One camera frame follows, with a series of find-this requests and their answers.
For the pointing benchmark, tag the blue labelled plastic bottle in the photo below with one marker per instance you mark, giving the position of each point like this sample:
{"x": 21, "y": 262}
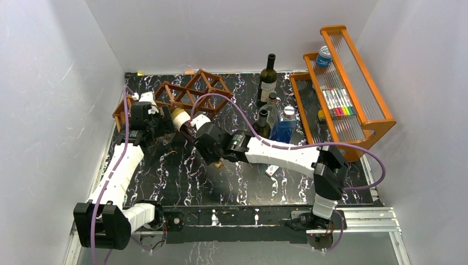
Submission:
{"x": 285, "y": 125}

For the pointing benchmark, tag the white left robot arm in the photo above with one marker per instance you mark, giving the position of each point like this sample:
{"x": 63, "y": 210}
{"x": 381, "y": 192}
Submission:
{"x": 117, "y": 175}

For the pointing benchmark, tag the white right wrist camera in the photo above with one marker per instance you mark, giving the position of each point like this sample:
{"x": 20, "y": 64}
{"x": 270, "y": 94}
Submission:
{"x": 199, "y": 121}

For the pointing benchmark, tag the gold-capped red wine bottle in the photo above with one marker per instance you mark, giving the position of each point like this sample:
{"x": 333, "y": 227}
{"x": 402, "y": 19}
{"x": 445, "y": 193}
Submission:
{"x": 181, "y": 120}

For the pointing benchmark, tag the blue lidded small jar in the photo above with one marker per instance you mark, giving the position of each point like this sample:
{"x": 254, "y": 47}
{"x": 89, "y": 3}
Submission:
{"x": 324, "y": 57}

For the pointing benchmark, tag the orange wooden display shelf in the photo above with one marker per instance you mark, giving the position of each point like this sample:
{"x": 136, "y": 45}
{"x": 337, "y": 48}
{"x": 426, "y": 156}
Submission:
{"x": 347, "y": 69}

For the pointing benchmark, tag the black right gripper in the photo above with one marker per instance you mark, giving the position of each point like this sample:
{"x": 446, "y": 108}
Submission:
{"x": 201, "y": 149}

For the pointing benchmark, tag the small white box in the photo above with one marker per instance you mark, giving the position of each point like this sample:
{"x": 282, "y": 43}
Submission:
{"x": 271, "y": 170}

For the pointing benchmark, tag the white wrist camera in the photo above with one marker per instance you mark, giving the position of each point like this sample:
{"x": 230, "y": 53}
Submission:
{"x": 199, "y": 121}
{"x": 147, "y": 97}

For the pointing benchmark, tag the dark green wine bottle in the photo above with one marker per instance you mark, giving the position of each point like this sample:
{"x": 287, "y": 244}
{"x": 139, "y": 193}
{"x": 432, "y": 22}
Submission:
{"x": 267, "y": 81}

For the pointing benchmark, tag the brown wooden wine rack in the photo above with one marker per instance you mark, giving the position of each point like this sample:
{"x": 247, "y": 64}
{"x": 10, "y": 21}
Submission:
{"x": 177, "y": 96}

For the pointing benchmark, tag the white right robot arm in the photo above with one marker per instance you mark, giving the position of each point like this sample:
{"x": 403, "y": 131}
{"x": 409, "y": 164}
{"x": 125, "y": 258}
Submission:
{"x": 325, "y": 164}

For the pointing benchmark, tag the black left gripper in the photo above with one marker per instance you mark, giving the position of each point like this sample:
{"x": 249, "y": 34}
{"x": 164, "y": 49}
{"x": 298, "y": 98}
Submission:
{"x": 166, "y": 127}

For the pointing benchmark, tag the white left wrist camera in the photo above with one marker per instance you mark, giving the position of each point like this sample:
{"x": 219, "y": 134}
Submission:
{"x": 147, "y": 97}

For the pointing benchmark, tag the row of coloured markers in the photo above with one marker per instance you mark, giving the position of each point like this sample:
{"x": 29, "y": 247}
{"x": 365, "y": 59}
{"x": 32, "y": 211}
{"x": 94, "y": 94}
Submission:
{"x": 338, "y": 102}

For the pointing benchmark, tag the clear glass corked bottle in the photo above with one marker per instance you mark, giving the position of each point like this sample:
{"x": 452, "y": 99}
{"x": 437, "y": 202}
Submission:
{"x": 272, "y": 109}

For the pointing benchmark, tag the silver-capped dark wine bottle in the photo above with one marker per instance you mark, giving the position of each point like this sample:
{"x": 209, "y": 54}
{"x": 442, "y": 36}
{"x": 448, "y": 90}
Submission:
{"x": 261, "y": 126}

